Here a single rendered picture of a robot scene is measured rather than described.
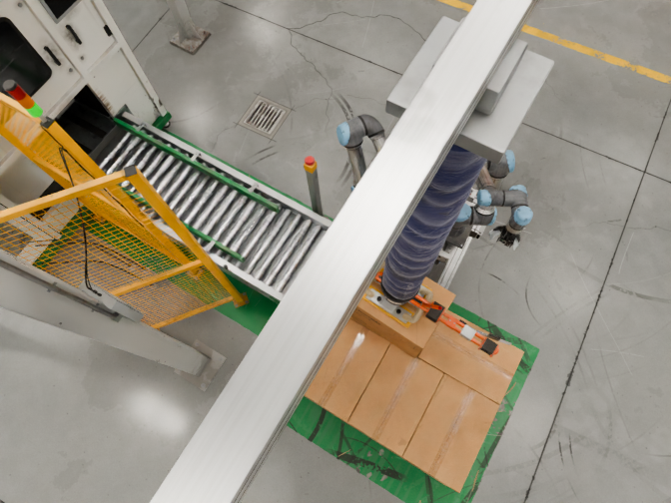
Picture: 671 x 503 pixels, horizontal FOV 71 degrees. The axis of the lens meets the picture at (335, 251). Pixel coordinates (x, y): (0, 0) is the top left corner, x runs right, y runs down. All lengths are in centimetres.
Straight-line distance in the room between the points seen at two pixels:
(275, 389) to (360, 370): 253
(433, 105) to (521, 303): 331
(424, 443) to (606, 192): 278
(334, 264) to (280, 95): 420
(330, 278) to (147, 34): 520
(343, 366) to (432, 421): 67
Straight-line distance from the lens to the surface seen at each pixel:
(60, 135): 252
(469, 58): 104
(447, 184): 142
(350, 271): 78
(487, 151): 115
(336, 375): 327
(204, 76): 525
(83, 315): 231
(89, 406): 430
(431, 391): 330
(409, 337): 292
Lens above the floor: 379
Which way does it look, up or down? 69 degrees down
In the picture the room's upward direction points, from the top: 5 degrees counter-clockwise
